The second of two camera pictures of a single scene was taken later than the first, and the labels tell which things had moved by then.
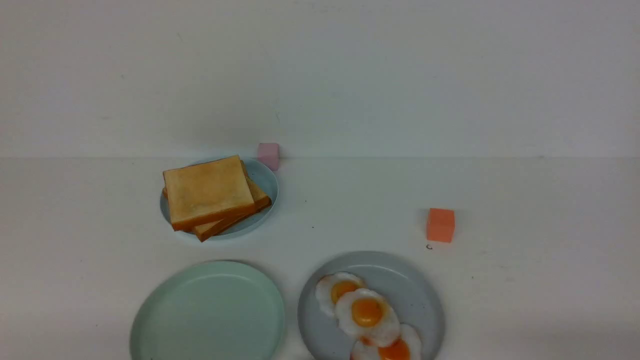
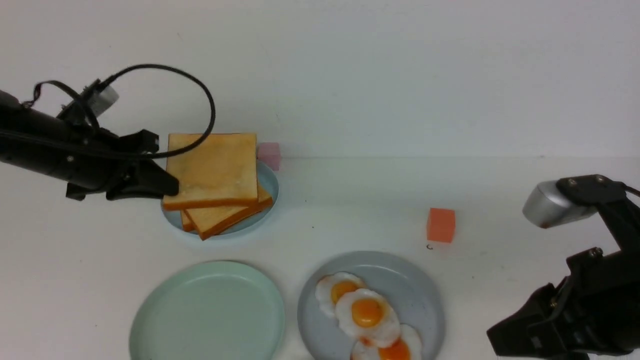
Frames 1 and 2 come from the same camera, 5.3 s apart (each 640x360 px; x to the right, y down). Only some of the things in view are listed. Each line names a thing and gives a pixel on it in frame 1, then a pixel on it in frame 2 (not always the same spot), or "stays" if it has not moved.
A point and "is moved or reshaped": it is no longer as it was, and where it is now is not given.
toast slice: (200, 194) is moved or reshaped
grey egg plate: (413, 296) stays
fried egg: (365, 315) stays
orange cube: (441, 225) stays
